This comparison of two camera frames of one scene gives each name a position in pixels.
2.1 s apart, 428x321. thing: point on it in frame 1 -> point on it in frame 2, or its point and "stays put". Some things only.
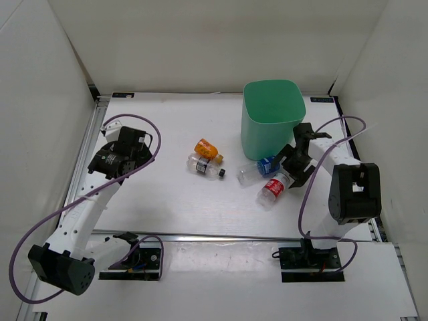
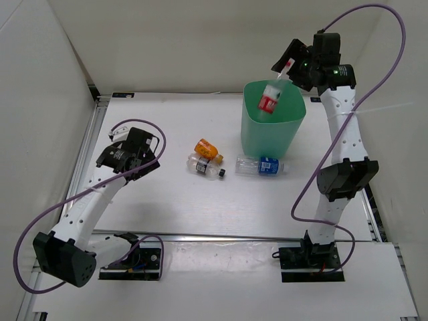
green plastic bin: [271, 109] stays put
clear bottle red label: [273, 188] -> [268, 101]
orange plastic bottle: [208, 150] stays put
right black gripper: [299, 175] -> [295, 48]
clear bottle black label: [208, 167] stays put
